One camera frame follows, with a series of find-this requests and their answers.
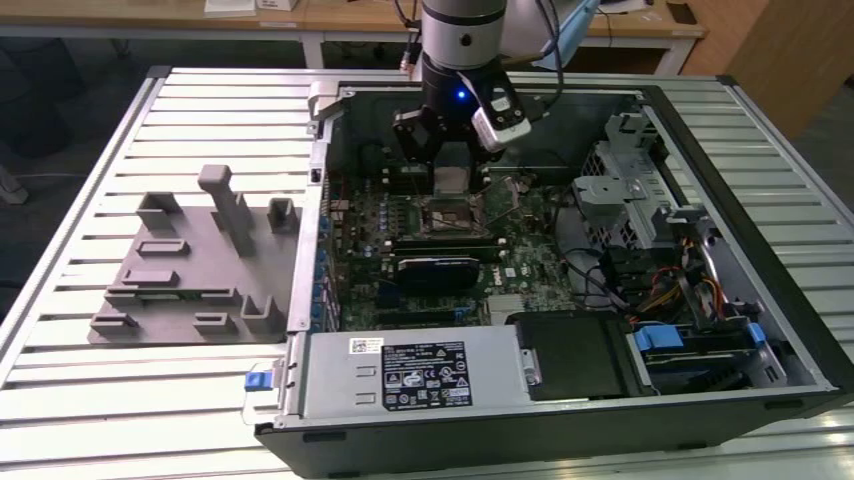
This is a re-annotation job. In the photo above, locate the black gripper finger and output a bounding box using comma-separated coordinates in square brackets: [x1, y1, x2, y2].
[466, 142, 504, 195]
[391, 106, 443, 194]

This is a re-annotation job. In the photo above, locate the silver square CPU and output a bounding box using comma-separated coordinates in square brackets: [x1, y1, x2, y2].
[431, 166, 471, 197]

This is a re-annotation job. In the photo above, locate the metal socket cover frame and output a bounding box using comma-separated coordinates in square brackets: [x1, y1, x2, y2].
[467, 189, 496, 237]

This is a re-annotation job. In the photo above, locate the black CPU socket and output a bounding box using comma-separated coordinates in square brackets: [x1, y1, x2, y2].
[416, 193, 494, 240]

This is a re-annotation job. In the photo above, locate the black RAM slot bank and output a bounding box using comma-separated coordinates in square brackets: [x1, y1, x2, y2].
[392, 238, 503, 262]
[384, 167, 492, 195]

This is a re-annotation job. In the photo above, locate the silver metal drive cage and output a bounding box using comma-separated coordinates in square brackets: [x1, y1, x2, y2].
[571, 112, 675, 251]

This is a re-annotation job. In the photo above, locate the black graphics card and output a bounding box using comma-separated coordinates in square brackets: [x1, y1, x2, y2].
[392, 255, 483, 297]

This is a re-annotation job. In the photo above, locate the green motherboard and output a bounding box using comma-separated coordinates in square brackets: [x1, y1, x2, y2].
[319, 172, 582, 331]

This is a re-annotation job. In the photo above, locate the silver chipset heat sink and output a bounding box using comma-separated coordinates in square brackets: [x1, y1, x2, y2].
[486, 294, 530, 326]

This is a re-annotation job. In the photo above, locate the gray parts rack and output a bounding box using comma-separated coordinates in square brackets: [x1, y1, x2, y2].
[88, 163, 306, 346]

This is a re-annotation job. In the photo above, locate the black plastic cover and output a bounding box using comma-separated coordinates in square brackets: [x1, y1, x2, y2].
[506, 310, 639, 401]

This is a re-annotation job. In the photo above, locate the hard disk in blue carrier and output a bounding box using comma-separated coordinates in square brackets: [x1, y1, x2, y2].
[626, 322, 769, 364]

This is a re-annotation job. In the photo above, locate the silver power supply with label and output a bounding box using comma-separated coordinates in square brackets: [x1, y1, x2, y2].
[292, 327, 539, 419]

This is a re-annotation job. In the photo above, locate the green RAM stick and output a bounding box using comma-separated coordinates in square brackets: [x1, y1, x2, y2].
[136, 288, 208, 304]

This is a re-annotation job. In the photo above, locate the wooden cabinet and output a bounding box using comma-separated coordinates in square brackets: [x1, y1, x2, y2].
[679, 0, 854, 139]

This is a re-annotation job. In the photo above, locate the black open PC case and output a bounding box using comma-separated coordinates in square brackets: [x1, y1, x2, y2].
[252, 79, 854, 476]

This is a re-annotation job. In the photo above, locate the white wrist camera black face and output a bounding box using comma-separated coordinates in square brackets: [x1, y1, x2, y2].
[458, 69, 534, 154]

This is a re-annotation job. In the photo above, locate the black camera cable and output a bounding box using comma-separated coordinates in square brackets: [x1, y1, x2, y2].
[530, 0, 570, 122]

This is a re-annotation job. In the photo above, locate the gray plastic bracket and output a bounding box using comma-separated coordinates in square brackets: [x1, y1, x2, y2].
[603, 112, 653, 147]
[650, 203, 710, 240]

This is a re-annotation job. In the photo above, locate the wooden desk white frame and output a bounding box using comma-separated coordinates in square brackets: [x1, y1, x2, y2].
[0, 0, 710, 76]

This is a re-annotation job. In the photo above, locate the coloured wire bundle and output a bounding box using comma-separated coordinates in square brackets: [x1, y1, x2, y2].
[626, 237, 733, 321]

